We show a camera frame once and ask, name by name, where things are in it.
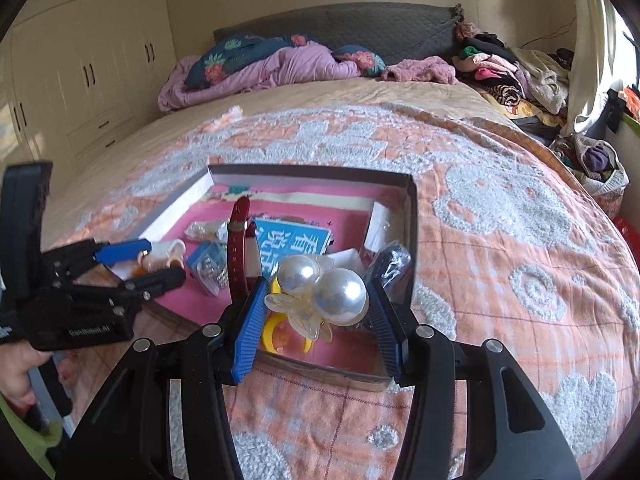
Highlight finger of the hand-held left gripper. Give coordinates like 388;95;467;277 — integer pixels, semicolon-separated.
65;266;187;316
42;239;152;281

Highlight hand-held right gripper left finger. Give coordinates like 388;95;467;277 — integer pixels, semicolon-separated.
55;276;271;480

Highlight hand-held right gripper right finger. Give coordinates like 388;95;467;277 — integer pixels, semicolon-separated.
365;280;583;480

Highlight yellow rings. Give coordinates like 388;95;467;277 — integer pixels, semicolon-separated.
260;280;313;356

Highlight peach spiral hair clip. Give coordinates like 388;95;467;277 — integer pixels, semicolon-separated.
132;240;187;278

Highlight small blue box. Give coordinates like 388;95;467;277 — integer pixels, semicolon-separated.
185;241;228;267

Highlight silver spiral hair tie bag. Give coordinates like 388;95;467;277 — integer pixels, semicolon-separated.
192;250;231;296

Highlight pearl hair clip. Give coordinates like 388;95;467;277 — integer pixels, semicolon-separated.
265;255;371;343

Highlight hair accessory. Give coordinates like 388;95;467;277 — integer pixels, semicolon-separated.
364;242;412;301

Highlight brown strap wristwatch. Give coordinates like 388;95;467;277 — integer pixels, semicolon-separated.
226;196;258;306

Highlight dark cardboard box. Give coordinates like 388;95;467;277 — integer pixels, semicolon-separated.
127;162;418;393

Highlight person's left hand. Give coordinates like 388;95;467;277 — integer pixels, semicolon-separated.
0;346;52;409

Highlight blue printed card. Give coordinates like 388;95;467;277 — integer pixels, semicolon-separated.
248;217;333;261

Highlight orange patterned blanket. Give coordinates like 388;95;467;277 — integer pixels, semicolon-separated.
37;102;640;480

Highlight pink printed sheet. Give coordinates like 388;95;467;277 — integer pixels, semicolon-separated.
155;185;406;376

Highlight cream wardrobe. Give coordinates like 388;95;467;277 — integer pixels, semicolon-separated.
0;0;176;171

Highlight large floral pillow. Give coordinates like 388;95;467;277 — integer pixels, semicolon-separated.
185;35;281;88

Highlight pink quilt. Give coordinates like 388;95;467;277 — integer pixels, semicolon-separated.
157;45;361;113

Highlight basket of clothes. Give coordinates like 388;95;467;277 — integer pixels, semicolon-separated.
550;132;628;196

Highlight pink fuzzy garment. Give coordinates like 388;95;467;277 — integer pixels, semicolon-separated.
382;55;458;86

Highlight small floral pillow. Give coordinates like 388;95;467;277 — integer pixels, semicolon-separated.
332;45;386;78

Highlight pile of clothes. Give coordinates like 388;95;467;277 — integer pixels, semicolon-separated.
452;22;571;116

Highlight grey padded headboard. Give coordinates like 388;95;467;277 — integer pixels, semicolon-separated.
214;2;463;66

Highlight windowsill clutter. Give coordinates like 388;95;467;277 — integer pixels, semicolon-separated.
607;85;640;137

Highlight cream curtain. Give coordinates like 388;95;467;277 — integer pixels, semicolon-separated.
560;0;631;136

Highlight window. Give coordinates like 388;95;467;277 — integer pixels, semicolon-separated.
617;5;640;91

